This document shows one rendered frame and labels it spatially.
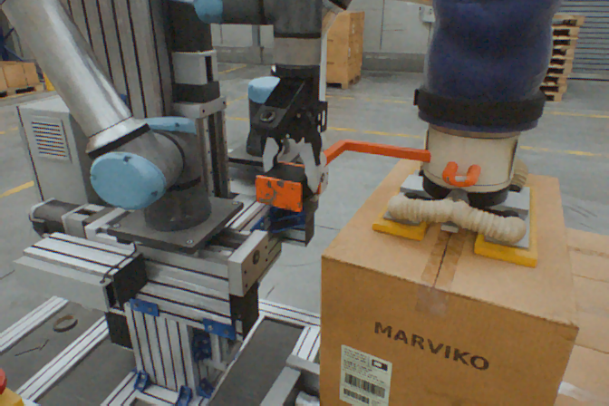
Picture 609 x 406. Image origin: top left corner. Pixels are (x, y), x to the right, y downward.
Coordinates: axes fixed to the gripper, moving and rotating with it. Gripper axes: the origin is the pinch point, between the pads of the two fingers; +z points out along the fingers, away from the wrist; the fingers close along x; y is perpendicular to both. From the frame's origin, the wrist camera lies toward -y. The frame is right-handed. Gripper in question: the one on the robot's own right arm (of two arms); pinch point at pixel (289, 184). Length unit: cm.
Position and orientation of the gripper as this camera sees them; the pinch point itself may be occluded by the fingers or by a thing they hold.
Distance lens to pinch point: 71.8
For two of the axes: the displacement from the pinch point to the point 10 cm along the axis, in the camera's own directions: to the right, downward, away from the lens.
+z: -0.2, 9.2, 3.8
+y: 4.6, -3.3, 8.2
